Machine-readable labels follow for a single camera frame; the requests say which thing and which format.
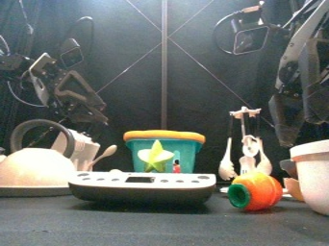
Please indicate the yellow green starfruit slice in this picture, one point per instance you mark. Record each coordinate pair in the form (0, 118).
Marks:
(155, 157)

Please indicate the white toy ladle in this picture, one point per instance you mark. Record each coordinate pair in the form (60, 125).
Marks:
(264, 165)

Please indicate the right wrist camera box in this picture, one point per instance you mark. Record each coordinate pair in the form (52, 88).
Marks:
(250, 39)

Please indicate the white toy appliance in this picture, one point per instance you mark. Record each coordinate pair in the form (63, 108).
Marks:
(83, 149)

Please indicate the white plastic spoon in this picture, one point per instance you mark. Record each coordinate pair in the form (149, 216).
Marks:
(107, 152)

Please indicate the white toy slotted turner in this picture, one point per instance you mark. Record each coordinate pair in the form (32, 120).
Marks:
(247, 150)

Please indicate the grey metal frame pole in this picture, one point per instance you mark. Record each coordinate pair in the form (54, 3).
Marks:
(163, 64)

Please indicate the white toy spatula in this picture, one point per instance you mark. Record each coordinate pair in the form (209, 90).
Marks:
(226, 168)

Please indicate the white utensil rack stand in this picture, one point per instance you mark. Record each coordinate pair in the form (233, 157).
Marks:
(245, 112)

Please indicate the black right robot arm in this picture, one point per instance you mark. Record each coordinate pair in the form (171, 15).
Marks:
(318, 12)

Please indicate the teal basket with orange rim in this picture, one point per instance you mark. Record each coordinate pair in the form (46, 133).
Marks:
(189, 150)

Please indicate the orange toy with green cap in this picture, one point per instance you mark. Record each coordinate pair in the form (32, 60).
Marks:
(261, 190)

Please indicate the large white pot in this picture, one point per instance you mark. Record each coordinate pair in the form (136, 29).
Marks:
(314, 176)

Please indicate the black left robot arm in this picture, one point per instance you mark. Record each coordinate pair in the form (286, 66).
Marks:
(12, 61)

